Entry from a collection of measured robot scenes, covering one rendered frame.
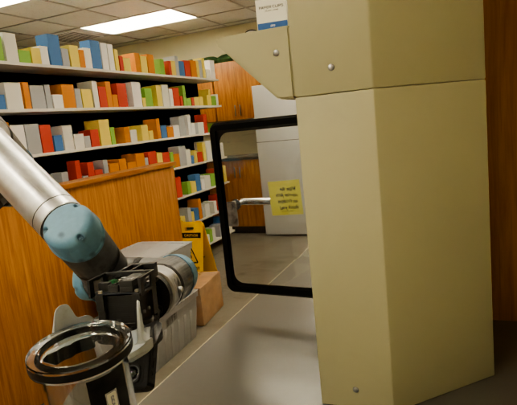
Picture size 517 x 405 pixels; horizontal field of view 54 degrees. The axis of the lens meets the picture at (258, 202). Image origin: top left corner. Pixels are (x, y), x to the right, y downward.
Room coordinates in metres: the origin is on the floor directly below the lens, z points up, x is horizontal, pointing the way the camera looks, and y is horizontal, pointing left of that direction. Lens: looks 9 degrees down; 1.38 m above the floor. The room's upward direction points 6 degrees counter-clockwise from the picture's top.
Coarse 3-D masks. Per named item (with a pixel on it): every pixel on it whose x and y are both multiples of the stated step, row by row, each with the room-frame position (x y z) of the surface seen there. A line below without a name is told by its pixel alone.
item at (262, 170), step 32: (288, 128) 1.07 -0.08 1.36; (224, 160) 1.15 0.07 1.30; (256, 160) 1.11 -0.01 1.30; (288, 160) 1.08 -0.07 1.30; (256, 192) 1.12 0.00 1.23; (288, 192) 1.08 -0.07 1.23; (256, 224) 1.12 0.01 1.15; (288, 224) 1.08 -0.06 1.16; (256, 256) 1.12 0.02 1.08; (288, 256) 1.09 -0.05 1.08
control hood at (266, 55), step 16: (256, 32) 0.75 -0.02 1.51; (272, 32) 0.74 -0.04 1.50; (288, 32) 0.73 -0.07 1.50; (224, 48) 0.77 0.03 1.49; (240, 48) 0.76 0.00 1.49; (256, 48) 0.75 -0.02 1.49; (272, 48) 0.74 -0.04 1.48; (288, 48) 0.73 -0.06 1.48; (240, 64) 0.76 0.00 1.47; (256, 64) 0.75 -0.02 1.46; (272, 64) 0.74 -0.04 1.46; (288, 64) 0.73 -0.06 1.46; (272, 80) 0.74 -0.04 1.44; (288, 80) 0.73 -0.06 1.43; (288, 96) 0.74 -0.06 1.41
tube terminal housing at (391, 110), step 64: (320, 0) 0.71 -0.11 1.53; (384, 0) 0.70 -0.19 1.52; (448, 0) 0.74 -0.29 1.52; (320, 64) 0.71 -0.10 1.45; (384, 64) 0.69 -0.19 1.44; (448, 64) 0.73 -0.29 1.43; (320, 128) 0.72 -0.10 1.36; (384, 128) 0.69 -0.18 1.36; (448, 128) 0.73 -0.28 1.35; (320, 192) 0.72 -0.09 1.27; (384, 192) 0.69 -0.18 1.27; (448, 192) 0.73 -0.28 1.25; (320, 256) 0.72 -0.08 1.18; (384, 256) 0.69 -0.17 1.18; (448, 256) 0.73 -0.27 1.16; (320, 320) 0.73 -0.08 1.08; (384, 320) 0.69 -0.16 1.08; (448, 320) 0.73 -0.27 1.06; (384, 384) 0.69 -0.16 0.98; (448, 384) 0.73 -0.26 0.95
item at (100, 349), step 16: (48, 336) 0.54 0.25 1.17; (64, 336) 0.54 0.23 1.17; (80, 336) 0.55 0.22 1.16; (96, 336) 0.55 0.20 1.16; (112, 336) 0.54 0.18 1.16; (128, 336) 0.52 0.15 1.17; (32, 352) 0.50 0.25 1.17; (48, 352) 0.52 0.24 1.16; (64, 352) 0.54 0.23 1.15; (80, 352) 0.55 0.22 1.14; (96, 352) 0.55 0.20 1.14; (112, 352) 0.49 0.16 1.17; (32, 368) 0.47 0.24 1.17; (48, 368) 0.47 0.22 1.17; (64, 368) 0.46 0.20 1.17; (80, 368) 0.46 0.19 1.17; (112, 368) 0.48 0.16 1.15; (128, 368) 0.51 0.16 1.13; (48, 384) 0.46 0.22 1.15; (64, 384) 0.46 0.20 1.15; (80, 384) 0.47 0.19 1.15; (128, 384) 0.51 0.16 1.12; (48, 400) 0.48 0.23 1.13; (64, 400) 0.47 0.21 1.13; (80, 400) 0.47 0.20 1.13
